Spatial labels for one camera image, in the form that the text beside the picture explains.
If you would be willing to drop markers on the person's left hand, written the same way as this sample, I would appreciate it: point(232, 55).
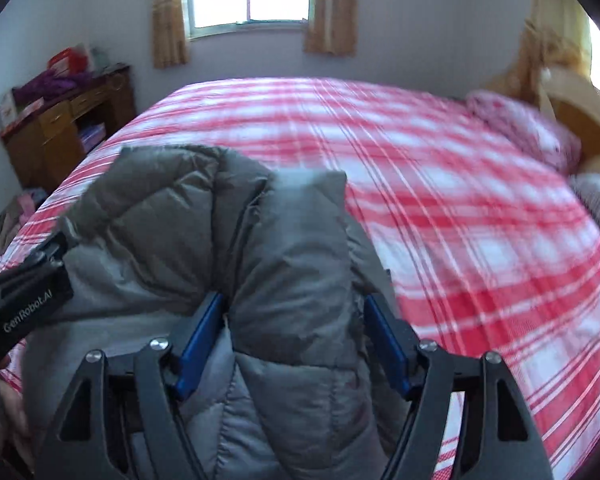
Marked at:
point(14, 427)

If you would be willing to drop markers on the purple cloth on desk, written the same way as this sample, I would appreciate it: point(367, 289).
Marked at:
point(48, 86)

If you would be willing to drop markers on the brown wooden desk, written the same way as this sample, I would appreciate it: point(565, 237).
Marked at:
point(45, 147)

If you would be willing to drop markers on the yellow right window curtain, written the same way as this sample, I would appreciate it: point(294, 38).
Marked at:
point(332, 27)

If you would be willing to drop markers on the clothes pile on floor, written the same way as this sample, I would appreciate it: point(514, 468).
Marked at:
point(17, 213)

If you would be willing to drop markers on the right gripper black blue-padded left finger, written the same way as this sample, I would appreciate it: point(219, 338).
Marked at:
point(111, 400)

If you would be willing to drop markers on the red gift bag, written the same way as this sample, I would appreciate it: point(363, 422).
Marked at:
point(70, 61)

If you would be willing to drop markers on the pink folded quilt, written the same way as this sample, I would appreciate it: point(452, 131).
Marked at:
point(539, 137)

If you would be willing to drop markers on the white red box on desk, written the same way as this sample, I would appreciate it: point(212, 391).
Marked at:
point(8, 110)

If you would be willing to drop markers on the yellow left window curtain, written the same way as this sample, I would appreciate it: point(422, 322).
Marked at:
point(169, 39)

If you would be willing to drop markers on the yellow window curtain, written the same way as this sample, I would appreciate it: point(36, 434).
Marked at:
point(169, 39)
point(332, 27)

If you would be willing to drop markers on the cream wooden headboard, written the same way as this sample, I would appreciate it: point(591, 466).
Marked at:
point(575, 103)

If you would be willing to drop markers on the yellow curtain by headboard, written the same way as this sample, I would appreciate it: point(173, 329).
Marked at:
point(556, 33)

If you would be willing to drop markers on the red white plaid bed sheet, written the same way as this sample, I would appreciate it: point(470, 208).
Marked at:
point(486, 248)

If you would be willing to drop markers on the grey puffer down jacket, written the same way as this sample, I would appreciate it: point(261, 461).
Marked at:
point(291, 390)

